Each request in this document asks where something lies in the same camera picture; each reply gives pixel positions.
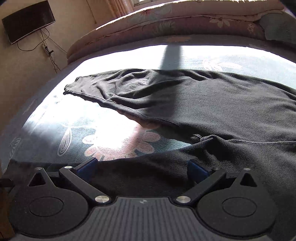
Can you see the green grey pillow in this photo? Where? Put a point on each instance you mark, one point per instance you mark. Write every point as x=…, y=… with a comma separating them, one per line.
x=279, y=27

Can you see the folded floral quilt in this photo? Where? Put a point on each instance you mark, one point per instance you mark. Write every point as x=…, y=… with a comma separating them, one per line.
x=235, y=18

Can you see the wall power strip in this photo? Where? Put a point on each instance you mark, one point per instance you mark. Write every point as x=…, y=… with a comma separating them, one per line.
x=47, y=50

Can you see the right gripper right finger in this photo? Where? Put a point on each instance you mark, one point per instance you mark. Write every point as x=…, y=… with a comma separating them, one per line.
x=206, y=180

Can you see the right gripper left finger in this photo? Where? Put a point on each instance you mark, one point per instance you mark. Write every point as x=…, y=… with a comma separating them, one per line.
x=77, y=179

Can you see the grey patterned bed sheet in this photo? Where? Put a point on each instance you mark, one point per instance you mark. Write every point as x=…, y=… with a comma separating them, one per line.
x=55, y=127

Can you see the left pink curtain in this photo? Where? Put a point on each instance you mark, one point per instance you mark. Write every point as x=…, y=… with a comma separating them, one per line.
x=120, y=8

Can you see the black sweatpants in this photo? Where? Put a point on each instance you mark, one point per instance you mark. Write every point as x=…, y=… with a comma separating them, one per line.
x=241, y=124

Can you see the wall mounted television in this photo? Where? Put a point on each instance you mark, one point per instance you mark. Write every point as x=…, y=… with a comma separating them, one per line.
x=26, y=21

